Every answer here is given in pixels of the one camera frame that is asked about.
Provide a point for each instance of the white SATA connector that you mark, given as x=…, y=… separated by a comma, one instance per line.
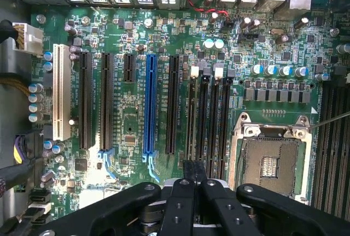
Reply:
x=38, y=209

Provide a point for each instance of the silver mounting screw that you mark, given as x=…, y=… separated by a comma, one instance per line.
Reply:
x=148, y=22
x=41, y=19
x=334, y=32
x=86, y=20

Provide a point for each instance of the silver round capacitor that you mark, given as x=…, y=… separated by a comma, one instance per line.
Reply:
x=209, y=44
x=219, y=44

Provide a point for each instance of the long black expansion slot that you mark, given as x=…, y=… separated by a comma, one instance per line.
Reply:
x=85, y=99
x=107, y=99
x=172, y=102

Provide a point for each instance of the blue expansion slot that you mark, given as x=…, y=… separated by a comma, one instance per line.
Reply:
x=150, y=102

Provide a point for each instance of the RAM slot with black latch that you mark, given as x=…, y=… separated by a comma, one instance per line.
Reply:
x=224, y=121
x=202, y=115

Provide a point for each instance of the white expansion slot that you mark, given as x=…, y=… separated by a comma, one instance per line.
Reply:
x=61, y=91

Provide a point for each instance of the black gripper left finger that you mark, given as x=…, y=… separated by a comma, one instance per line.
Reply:
x=175, y=208

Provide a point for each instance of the black SATA connector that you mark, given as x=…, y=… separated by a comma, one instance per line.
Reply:
x=39, y=196

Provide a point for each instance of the short black expansion slot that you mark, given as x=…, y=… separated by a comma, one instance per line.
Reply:
x=129, y=67

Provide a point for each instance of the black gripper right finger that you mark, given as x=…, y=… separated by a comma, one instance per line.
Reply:
x=218, y=208

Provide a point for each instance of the white power connector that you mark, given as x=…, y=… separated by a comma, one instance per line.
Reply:
x=28, y=39

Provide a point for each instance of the RAM slot with white latch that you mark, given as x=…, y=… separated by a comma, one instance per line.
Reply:
x=213, y=121
x=191, y=115

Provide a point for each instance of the thin metal locking lever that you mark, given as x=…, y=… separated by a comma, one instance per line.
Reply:
x=331, y=121

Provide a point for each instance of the green motherboard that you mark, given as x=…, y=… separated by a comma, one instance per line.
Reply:
x=131, y=110

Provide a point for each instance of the silver CPU socket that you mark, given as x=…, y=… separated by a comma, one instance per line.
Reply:
x=270, y=159

